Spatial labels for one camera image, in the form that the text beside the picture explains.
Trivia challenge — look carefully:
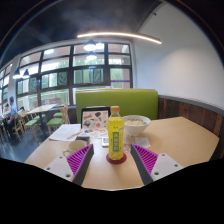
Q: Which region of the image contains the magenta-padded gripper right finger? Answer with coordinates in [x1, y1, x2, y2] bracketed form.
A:
[129, 143, 184, 186]

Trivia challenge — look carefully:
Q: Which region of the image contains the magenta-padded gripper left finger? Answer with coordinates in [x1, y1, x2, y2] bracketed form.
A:
[43, 143, 95, 187]

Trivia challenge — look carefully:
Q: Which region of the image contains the yellow drink bottle orange cap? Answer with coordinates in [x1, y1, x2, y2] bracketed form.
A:
[106, 105, 125, 161]

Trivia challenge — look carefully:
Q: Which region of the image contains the white ceramic mug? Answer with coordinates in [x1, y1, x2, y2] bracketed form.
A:
[62, 139, 88, 158]

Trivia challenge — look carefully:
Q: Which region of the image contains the crumpled white receipt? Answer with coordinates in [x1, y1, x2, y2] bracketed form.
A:
[123, 134, 152, 149]

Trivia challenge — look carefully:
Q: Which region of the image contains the small dark box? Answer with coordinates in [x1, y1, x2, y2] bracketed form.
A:
[75, 134, 91, 145]

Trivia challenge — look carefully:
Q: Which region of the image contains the flat round red coaster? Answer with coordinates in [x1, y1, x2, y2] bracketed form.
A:
[105, 152, 128, 165]

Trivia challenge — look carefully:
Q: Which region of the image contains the white paper document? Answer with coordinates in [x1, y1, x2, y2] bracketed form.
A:
[48, 123, 83, 142]

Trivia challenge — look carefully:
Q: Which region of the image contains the white bowl of food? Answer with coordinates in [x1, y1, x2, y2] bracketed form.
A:
[121, 114, 152, 138]

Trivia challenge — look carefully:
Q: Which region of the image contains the black tablet with stickers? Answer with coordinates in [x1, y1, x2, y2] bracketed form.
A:
[80, 106, 112, 131]

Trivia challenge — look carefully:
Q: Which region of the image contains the group of green-seated wooden chairs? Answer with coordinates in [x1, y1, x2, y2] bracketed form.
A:
[9, 103, 71, 138]

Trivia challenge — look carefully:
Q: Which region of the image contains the green upholstered booth bench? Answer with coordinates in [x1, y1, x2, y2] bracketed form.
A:
[75, 88, 159, 124]

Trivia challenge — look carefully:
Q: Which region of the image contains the light wooden dining table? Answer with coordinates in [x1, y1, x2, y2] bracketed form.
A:
[25, 103, 58, 130]

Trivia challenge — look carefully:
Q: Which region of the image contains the person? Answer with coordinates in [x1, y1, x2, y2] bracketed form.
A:
[4, 95, 18, 131]
[1, 103, 11, 117]

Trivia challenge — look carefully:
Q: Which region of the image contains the group of round pendant lamps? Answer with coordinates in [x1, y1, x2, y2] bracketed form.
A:
[12, 39, 99, 80]

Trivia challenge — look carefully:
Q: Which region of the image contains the long linear ceiling light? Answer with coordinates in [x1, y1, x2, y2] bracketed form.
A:
[76, 31, 163, 45]

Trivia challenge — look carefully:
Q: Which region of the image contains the dark-framed window wall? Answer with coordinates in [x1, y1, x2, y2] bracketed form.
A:
[0, 42, 134, 109]

